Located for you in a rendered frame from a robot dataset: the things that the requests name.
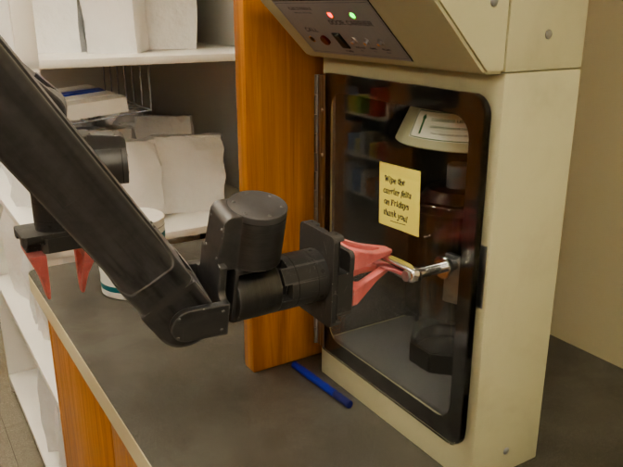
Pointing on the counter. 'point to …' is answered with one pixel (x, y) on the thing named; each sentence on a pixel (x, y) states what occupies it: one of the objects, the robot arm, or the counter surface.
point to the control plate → (377, 28)
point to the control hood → (435, 33)
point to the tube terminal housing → (504, 232)
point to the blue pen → (322, 384)
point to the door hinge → (315, 170)
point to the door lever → (414, 268)
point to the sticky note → (400, 197)
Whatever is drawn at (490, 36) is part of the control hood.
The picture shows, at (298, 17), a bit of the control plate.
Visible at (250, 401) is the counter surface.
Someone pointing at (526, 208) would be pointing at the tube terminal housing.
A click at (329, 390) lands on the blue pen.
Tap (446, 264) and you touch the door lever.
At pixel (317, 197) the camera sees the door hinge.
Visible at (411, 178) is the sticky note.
